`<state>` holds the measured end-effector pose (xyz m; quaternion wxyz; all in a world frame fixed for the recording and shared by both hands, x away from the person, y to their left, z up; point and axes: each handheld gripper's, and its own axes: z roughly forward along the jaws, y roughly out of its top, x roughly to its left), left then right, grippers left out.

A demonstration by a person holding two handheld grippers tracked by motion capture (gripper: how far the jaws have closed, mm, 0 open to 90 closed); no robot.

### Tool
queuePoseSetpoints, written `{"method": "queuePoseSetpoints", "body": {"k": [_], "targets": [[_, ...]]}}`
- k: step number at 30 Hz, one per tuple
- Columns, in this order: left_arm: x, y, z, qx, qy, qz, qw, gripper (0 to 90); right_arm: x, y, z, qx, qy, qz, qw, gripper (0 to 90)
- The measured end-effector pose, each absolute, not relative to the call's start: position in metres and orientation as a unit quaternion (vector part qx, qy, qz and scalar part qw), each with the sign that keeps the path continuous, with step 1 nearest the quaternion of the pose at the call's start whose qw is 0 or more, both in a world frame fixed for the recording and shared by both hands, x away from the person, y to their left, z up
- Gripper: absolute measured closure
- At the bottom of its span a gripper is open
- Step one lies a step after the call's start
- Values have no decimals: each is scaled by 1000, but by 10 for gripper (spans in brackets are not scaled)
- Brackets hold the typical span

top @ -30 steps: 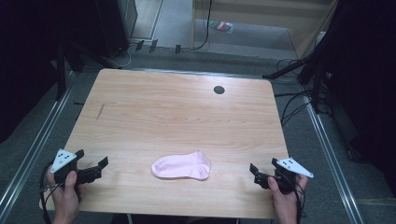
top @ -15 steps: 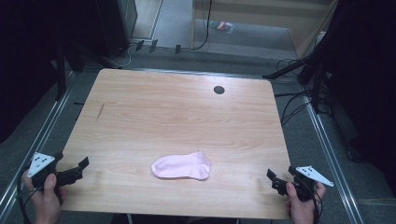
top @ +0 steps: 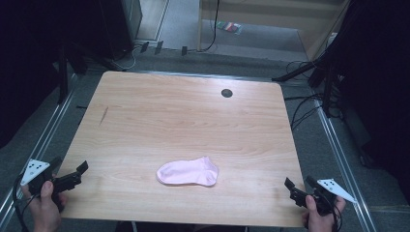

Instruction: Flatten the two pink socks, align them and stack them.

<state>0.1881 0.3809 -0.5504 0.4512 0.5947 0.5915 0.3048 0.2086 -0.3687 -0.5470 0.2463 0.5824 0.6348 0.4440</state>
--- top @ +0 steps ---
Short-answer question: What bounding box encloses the colourful striped packet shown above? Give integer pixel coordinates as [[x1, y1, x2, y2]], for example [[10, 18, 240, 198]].
[[216, 20, 243, 36]]

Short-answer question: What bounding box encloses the white floor cable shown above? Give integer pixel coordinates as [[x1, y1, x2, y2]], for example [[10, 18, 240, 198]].
[[112, 46, 138, 72]]

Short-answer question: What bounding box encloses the person's right hand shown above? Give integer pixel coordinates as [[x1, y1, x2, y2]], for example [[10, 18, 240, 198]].
[[302, 194, 347, 232]]

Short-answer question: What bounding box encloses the person's left hand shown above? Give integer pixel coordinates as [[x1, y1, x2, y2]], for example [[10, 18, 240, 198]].
[[21, 180, 70, 232]]

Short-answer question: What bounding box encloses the black curtain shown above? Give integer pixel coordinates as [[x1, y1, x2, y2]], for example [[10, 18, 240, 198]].
[[0, 0, 101, 150], [335, 0, 410, 202]]

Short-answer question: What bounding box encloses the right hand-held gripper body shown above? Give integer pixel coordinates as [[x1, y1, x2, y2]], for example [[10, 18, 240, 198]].
[[291, 178, 358, 216]]

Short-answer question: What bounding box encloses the light wooden cabinet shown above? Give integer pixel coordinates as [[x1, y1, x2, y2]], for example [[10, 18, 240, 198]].
[[197, 0, 351, 62]]

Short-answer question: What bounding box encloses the metal floor rail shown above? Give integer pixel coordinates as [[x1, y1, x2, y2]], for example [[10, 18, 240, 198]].
[[0, 73, 79, 223], [136, 69, 278, 82], [313, 98, 378, 232]]

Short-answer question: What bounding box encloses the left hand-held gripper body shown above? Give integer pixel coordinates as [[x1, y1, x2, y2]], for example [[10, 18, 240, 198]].
[[19, 159, 82, 212]]

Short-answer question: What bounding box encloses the black floor cable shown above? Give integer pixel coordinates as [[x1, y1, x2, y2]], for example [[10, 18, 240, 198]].
[[283, 93, 324, 131], [285, 59, 311, 77]]

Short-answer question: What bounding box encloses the dark cabinet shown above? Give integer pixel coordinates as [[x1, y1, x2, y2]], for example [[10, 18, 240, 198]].
[[98, 0, 143, 61]]

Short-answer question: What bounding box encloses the black hanging cable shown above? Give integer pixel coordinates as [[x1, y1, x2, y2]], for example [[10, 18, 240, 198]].
[[197, 0, 220, 52]]

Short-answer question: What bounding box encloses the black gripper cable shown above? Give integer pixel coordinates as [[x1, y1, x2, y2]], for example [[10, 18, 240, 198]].
[[12, 173, 35, 232], [332, 205, 344, 232]]

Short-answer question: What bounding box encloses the black metal stand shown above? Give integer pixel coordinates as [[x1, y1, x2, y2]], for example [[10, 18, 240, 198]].
[[272, 47, 342, 119], [57, 44, 89, 104]]

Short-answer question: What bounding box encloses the pink ankle sock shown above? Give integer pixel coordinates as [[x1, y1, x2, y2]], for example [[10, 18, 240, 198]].
[[156, 156, 220, 188]]

